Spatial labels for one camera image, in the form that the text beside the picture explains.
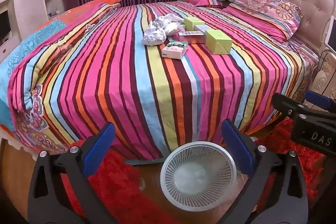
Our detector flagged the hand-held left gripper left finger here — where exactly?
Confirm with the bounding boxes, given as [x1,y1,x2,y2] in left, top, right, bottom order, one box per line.
[28,122,124,224]

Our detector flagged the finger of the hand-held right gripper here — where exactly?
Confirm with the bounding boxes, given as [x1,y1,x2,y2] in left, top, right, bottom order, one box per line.
[304,90,336,112]
[272,93,312,120]

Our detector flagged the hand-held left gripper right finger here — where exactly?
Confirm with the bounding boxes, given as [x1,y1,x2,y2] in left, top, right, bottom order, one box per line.
[221,119,309,224]

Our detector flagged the white mesh waste basket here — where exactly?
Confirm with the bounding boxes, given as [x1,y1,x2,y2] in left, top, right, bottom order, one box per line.
[160,141,237,210]

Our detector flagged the white box with green print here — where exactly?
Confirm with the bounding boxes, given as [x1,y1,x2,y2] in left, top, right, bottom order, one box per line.
[161,41,189,60]

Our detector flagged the large white paper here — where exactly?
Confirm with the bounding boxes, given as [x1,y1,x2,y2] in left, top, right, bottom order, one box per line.
[142,27,167,46]

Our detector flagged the small green box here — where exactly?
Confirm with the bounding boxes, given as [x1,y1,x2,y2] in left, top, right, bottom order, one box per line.
[183,17,206,31]

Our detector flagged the ornate cream bedside table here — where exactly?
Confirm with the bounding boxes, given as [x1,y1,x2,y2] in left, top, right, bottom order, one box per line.
[312,52,336,100]

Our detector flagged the red shaggy rug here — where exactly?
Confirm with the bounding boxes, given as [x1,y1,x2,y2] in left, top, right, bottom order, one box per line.
[60,118,336,224]

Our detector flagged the white tablet device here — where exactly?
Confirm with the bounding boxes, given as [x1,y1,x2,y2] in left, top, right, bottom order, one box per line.
[324,17,336,52]

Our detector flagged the striped bed sheet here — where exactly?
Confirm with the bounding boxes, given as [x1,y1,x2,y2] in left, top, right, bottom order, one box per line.
[8,1,317,160]

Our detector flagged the large green box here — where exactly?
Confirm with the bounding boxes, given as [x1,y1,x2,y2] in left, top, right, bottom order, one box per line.
[204,29,234,55]

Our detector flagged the floral patterned pillow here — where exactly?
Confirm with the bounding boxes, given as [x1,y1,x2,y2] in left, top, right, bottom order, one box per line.
[223,0,304,42]

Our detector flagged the white and blue box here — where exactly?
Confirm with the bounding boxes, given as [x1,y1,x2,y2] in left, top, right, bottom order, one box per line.
[195,24,215,32]

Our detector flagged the flat dark box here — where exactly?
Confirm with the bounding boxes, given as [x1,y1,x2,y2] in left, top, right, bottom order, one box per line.
[178,30,207,44]

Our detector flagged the orange and blue quilt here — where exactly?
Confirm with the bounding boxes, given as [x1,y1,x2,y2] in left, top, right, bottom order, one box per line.
[0,0,122,161]

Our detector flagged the pink striped pillow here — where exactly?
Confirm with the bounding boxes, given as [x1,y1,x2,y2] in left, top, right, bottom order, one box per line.
[185,0,229,8]

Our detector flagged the white low cabinet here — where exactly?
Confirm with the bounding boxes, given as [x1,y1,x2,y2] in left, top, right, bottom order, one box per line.
[0,0,22,65]

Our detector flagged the black cable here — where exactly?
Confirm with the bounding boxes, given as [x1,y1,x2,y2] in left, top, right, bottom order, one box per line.
[287,40,327,63]

